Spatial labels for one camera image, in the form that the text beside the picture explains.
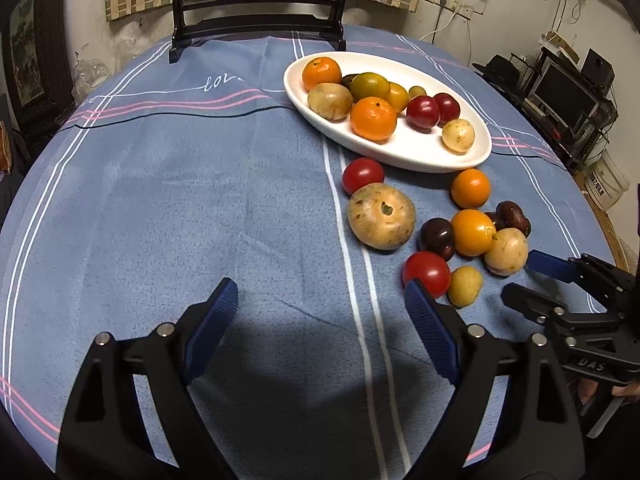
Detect pale tan round fruit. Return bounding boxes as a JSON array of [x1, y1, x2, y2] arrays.
[[484, 228, 529, 276]]

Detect large tan pear fruit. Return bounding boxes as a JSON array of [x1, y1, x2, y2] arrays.
[[347, 183, 416, 252]]

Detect dark red plum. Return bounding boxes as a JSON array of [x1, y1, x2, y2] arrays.
[[407, 96, 440, 130]]

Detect yellow green tomato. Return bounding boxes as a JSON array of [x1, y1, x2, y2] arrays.
[[349, 72, 390, 102]]

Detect person right hand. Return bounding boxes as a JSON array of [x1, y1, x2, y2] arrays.
[[577, 378, 640, 406]]

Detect small yellow fruit table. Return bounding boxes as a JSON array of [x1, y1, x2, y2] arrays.
[[448, 266, 484, 308]]

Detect dark maroon fruit right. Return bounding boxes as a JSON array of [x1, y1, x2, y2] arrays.
[[496, 200, 532, 237]]

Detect dark plum behind orange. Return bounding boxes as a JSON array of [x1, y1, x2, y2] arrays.
[[485, 211, 506, 231]]

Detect orange fruit table centre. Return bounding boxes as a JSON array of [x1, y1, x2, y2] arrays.
[[450, 209, 496, 258]]

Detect red tomato table lower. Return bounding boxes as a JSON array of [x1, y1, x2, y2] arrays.
[[401, 252, 451, 299]]

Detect dark purple plum centre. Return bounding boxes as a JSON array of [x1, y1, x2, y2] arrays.
[[418, 218, 456, 261]]

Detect orange mandarin table upper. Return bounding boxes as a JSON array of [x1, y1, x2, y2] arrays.
[[450, 168, 491, 209]]

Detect white plastic bucket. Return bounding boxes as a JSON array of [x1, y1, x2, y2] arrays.
[[585, 150, 630, 212]]

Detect small pale yellow fruit plate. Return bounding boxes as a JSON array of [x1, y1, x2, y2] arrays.
[[442, 118, 475, 154]]

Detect white oval plate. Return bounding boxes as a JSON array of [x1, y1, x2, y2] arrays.
[[283, 51, 492, 174]]

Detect black media shelf with monitor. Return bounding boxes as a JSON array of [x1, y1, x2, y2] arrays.
[[472, 47, 618, 174]]

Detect red plum plate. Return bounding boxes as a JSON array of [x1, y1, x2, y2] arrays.
[[433, 92, 461, 127]]

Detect red tomato near plate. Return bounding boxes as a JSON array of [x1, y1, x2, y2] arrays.
[[342, 157, 385, 195]]

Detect small olive green fruit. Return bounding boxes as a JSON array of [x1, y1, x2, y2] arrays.
[[408, 86, 426, 100]]

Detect orange mandarin plate front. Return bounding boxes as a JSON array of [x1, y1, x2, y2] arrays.
[[350, 96, 397, 143]]

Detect orange mandarin plate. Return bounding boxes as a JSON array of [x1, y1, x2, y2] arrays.
[[302, 56, 342, 92], [350, 96, 397, 143]]

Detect yellow orange tomato plate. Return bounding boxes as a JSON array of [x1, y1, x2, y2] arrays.
[[385, 82, 410, 115]]

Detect blue striped tablecloth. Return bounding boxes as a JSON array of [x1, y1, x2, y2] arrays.
[[0, 24, 616, 480]]

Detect tan potato-like fruit plate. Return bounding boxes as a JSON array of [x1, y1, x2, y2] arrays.
[[307, 82, 354, 122]]

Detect dark purple fruit plate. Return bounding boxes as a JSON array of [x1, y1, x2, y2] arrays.
[[341, 74, 357, 88]]

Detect orange mandarin plate rear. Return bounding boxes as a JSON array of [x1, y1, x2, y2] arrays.
[[302, 56, 342, 92]]

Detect black framed goldfish screen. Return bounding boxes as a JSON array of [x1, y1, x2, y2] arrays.
[[168, 0, 346, 64]]

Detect white wall power strip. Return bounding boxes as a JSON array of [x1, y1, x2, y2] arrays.
[[425, 0, 474, 20]]

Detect dark framed wall picture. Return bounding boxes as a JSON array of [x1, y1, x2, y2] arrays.
[[2, 0, 74, 126]]

